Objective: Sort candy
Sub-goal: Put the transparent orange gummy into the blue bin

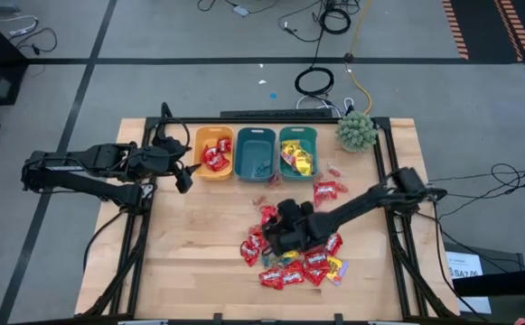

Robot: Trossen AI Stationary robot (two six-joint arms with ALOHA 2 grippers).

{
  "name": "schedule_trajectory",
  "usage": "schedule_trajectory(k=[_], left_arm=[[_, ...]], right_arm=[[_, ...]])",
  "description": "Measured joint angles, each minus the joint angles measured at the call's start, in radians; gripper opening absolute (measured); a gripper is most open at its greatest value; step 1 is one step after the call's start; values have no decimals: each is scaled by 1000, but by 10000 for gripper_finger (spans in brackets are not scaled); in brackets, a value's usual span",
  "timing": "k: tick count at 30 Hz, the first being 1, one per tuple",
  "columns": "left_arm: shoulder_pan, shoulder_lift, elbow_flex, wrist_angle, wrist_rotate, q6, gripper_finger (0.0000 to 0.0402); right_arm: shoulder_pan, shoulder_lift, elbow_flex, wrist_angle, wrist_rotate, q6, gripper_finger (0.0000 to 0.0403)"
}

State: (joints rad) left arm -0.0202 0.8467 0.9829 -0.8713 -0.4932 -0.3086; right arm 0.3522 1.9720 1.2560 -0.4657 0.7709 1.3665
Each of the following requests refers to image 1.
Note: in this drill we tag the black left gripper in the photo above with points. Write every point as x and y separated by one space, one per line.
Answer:
153 158

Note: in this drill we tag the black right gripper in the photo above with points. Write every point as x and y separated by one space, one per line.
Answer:
302 225

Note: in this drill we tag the red Skittles candy bag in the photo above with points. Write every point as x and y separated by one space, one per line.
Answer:
248 253
271 278
257 238
223 144
316 276
317 260
334 244
219 163
208 154
293 273
269 214
325 191

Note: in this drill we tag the clear teal gummy candy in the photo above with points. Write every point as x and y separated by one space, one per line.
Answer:
266 260
263 168

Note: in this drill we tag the blue plastic bin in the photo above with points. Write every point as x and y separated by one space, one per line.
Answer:
255 144

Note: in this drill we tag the yellow purple Sour Patch bag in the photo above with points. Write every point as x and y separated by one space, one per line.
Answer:
337 270
306 169

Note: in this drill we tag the yellow Sour Patch candy bag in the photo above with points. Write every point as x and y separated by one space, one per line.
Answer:
287 157
302 155
291 254
289 145

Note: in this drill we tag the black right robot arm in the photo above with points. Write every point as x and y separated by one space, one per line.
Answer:
370 203

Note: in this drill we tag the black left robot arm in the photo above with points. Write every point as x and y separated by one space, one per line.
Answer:
77 158

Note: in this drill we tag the clear wrapped green gummy candy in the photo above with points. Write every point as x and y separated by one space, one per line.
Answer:
281 262

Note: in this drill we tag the yellow plastic bin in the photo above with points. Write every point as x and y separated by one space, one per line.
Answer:
203 135

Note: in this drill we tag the black table clamp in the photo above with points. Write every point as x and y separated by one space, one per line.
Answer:
217 318
339 318

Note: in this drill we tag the black ribbed bar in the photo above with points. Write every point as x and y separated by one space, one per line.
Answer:
275 114

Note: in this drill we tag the green plastic bin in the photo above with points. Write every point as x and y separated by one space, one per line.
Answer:
307 134

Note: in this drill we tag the potted artificial green plant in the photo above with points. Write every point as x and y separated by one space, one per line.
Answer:
356 132

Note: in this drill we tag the grey power adapter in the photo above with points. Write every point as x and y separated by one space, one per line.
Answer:
240 11

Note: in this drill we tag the white paper sign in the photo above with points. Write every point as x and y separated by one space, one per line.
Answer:
463 262

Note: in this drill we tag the black side table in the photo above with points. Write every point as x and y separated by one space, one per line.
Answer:
506 280

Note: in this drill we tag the silver mount plate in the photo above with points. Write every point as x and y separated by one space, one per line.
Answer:
147 189

